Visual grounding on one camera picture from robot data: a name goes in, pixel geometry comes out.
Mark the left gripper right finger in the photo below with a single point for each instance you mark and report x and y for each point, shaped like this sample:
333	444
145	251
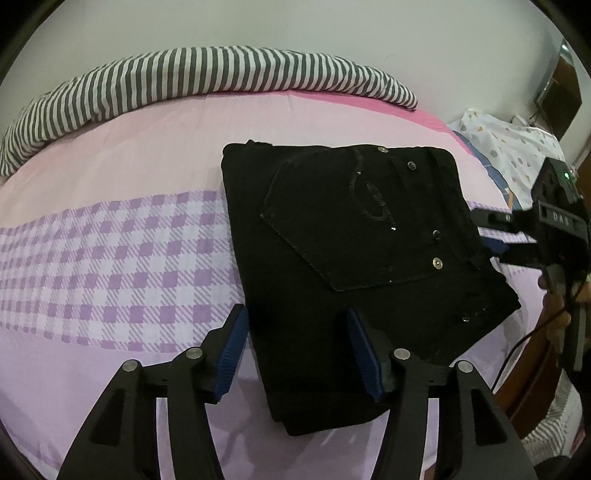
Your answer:
373	350

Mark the pink purple bed sheet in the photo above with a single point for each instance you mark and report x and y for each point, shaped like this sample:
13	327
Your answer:
114	242

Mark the black pants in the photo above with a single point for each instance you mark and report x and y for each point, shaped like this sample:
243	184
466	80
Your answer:
321	231

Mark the person right hand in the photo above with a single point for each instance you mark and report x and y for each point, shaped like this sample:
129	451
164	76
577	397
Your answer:
553	315

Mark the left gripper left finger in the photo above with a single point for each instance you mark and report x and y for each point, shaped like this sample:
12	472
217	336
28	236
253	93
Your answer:
223	347

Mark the white dotted pillow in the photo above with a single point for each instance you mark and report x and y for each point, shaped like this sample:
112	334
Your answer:
516	152

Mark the grey white striped blanket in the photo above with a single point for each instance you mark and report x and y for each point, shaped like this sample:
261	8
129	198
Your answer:
117	88

